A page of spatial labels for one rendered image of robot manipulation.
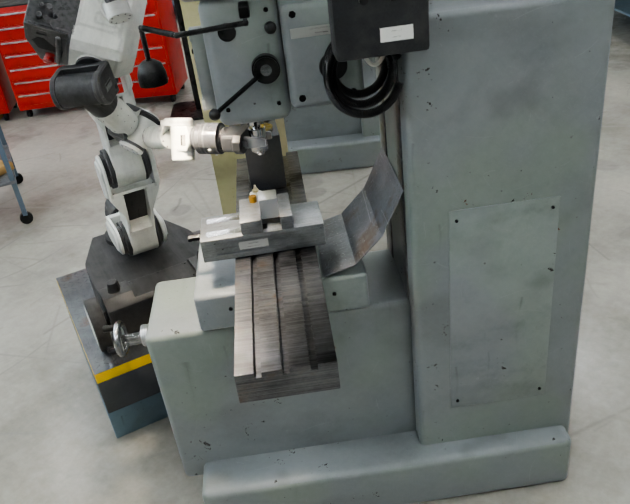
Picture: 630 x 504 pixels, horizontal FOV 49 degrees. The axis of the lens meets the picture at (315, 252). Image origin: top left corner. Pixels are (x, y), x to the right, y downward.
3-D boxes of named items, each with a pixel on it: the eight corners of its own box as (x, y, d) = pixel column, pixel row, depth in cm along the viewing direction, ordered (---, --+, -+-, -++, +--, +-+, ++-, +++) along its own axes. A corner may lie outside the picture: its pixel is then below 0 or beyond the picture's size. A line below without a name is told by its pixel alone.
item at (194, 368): (183, 480, 230) (140, 339, 200) (189, 413, 258) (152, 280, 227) (419, 444, 232) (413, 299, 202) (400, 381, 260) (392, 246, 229)
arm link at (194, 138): (201, 122, 188) (164, 122, 191) (202, 161, 190) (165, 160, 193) (218, 122, 199) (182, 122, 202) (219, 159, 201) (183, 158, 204)
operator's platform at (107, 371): (81, 348, 323) (55, 278, 302) (215, 298, 347) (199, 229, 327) (122, 454, 261) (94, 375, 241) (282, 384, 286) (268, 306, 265)
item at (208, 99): (203, 110, 181) (187, 30, 171) (204, 106, 185) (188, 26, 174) (218, 108, 182) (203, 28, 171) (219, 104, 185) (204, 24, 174)
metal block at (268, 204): (261, 219, 194) (258, 200, 191) (260, 210, 199) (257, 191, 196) (279, 216, 194) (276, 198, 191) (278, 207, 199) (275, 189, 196)
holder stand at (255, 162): (251, 192, 230) (241, 136, 220) (247, 167, 249) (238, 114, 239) (287, 186, 231) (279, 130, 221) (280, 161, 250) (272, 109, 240)
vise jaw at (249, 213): (241, 235, 191) (239, 223, 189) (240, 211, 204) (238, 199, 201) (263, 232, 191) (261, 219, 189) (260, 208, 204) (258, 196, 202)
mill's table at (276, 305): (239, 403, 154) (232, 376, 150) (239, 178, 261) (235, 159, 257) (340, 388, 155) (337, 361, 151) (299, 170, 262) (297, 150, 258)
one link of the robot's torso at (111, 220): (110, 241, 280) (101, 213, 273) (157, 226, 287) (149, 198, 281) (122, 262, 264) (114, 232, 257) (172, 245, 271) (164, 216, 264)
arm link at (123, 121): (115, 146, 219) (80, 117, 197) (133, 110, 220) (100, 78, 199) (145, 158, 216) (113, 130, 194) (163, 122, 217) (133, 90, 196)
